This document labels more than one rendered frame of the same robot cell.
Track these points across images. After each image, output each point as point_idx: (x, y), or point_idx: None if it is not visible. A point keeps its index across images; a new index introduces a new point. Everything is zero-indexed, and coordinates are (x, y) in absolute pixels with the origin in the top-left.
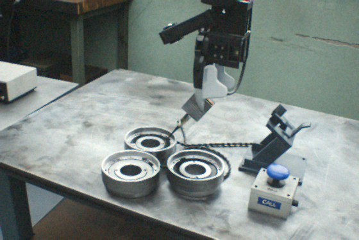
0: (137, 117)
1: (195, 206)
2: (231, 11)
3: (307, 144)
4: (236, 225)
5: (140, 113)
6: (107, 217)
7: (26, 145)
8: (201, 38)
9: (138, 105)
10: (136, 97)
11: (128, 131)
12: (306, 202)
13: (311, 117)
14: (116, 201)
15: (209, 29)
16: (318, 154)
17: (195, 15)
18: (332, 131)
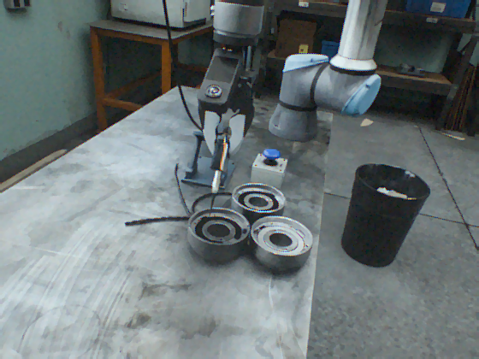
0: (109, 263)
1: (290, 213)
2: (248, 46)
3: (168, 153)
4: (302, 196)
5: (92, 262)
6: None
7: None
8: (250, 85)
9: (59, 267)
10: (16, 273)
11: (208, 242)
12: None
13: (109, 143)
14: (312, 258)
15: (241, 73)
16: (186, 151)
17: (239, 63)
18: (141, 138)
